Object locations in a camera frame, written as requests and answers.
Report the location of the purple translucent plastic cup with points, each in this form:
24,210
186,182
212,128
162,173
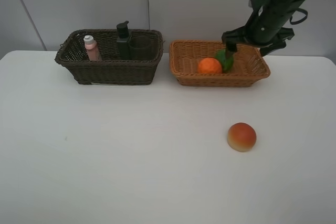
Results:
140,48

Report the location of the orange wicker basket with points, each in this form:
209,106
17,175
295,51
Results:
185,55

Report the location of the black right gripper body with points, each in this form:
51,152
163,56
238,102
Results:
264,28

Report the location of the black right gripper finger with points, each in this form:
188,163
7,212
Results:
231,49
278,44

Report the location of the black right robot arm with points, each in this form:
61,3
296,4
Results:
283,3

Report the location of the dark brown wicker basket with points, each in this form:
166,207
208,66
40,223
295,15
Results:
111,69

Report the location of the dark green pump bottle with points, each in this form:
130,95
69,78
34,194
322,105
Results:
124,36

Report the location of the red yellow peach half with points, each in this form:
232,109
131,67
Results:
241,137

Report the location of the orange mandarin fruit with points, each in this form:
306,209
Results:
209,66

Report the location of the pink bottle white cap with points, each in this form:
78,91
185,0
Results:
92,48

